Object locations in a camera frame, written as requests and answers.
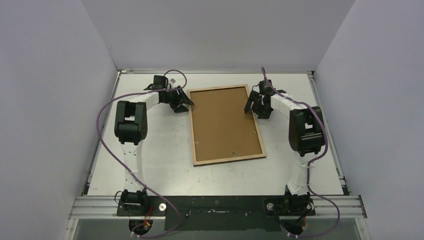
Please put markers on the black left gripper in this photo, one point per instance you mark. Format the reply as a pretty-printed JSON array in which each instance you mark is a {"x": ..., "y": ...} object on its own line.
[{"x": 180, "y": 98}]

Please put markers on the aluminium rail front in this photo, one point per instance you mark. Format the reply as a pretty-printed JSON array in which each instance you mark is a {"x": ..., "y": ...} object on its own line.
[{"x": 106, "y": 207}]

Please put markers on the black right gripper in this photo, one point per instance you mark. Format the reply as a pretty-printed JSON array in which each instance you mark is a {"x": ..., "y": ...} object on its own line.
[{"x": 253, "y": 102}]

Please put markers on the brown frame backing board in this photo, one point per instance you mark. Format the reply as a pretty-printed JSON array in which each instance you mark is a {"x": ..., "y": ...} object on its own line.
[{"x": 225, "y": 126}]

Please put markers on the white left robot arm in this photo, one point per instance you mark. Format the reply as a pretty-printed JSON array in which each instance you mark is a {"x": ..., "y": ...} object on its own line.
[{"x": 131, "y": 128}]

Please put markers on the wooden picture frame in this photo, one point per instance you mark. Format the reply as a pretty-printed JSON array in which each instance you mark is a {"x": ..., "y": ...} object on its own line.
[{"x": 192, "y": 132}]

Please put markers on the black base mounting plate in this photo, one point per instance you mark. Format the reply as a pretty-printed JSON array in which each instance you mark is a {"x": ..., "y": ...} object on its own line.
[{"x": 218, "y": 213}]

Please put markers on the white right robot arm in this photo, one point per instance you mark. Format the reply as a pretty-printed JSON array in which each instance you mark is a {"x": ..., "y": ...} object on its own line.
[{"x": 305, "y": 137}]

